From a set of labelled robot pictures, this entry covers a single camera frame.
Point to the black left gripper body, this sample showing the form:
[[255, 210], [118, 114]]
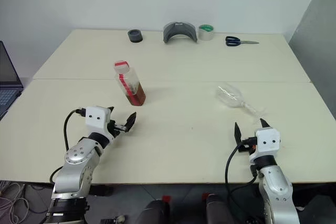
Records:
[[117, 129]]

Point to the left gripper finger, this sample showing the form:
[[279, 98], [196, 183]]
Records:
[[130, 123], [111, 109]]

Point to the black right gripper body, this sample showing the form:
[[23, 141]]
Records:
[[248, 145]]

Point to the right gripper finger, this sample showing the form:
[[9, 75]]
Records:
[[264, 125], [237, 134]]

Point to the clear plastic wine glass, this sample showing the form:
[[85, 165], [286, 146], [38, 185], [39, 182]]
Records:
[[231, 96]]

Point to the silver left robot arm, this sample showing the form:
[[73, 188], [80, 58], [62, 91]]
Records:
[[78, 166]]

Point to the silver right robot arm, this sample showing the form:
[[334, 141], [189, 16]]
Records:
[[277, 190]]

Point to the clear bottle with red liquid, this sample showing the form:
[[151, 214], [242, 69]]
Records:
[[131, 87]]

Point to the dark rounded shape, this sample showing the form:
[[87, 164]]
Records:
[[216, 209], [153, 212]]

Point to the grey curved visor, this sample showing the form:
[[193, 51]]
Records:
[[179, 33]]

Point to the tape roll with green core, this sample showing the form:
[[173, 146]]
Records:
[[206, 33]]

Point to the dark laptop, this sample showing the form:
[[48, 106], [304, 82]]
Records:
[[6, 77]]

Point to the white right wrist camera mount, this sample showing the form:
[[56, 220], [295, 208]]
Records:
[[267, 144]]

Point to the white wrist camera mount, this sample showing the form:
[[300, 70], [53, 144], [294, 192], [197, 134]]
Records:
[[95, 121], [267, 144]]

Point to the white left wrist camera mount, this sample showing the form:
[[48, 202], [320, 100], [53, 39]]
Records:
[[95, 121]]

